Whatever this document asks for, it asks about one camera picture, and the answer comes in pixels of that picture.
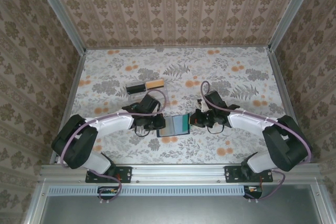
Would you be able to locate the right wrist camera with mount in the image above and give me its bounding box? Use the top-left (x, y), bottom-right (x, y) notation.
top-left (196, 99), bottom-right (208, 112)

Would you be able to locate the black connector port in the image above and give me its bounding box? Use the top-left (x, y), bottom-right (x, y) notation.
top-left (243, 186), bottom-right (263, 199)
top-left (97, 186), bottom-right (119, 200)

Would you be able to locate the dark blue leather card holder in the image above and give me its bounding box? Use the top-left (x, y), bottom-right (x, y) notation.
top-left (156, 113), bottom-right (192, 138)

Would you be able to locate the thin black cable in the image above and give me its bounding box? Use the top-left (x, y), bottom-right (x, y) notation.
top-left (206, 123), bottom-right (224, 134)
top-left (133, 125), bottom-right (152, 137)

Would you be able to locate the aluminium frame upright post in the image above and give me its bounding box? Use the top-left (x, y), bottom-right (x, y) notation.
top-left (268, 0), bottom-right (323, 51)
top-left (30, 0), bottom-right (87, 53)

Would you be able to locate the white slotted cable duct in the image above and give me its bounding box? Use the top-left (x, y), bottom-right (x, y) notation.
top-left (48, 185), bottom-right (247, 196)

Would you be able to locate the aluminium side rail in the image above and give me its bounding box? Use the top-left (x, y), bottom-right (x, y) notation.
top-left (49, 49), bottom-right (87, 166)
top-left (267, 48), bottom-right (320, 166)

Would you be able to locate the aluminium front beam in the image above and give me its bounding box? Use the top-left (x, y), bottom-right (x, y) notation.
top-left (39, 164), bottom-right (321, 184)

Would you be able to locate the grey metal panel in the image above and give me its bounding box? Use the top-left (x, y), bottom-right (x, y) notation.
top-left (25, 184), bottom-right (336, 224)

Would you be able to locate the plain black card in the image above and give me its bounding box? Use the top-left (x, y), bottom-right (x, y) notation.
top-left (125, 83), bottom-right (146, 94)

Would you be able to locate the floral patterned table cover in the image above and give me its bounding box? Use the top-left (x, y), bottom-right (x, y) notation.
top-left (61, 47), bottom-right (289, 166)

